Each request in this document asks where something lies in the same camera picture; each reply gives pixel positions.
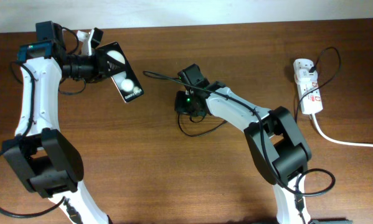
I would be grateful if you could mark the white power strip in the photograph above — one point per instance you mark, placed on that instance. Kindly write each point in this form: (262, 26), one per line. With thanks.
(308, 92)

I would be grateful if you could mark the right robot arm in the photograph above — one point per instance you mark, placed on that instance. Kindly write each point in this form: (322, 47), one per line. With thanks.
(279, 150)

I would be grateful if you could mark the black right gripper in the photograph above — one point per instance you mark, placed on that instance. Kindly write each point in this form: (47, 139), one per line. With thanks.
(180, 96)

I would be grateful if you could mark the white USB wall adapter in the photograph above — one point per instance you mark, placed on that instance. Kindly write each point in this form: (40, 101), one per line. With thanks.
(302, 75)

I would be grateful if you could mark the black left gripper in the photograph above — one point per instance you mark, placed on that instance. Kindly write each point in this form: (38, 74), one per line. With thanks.
(101, 70)

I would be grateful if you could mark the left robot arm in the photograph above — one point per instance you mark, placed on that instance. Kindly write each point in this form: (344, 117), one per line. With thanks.
(42, 158)

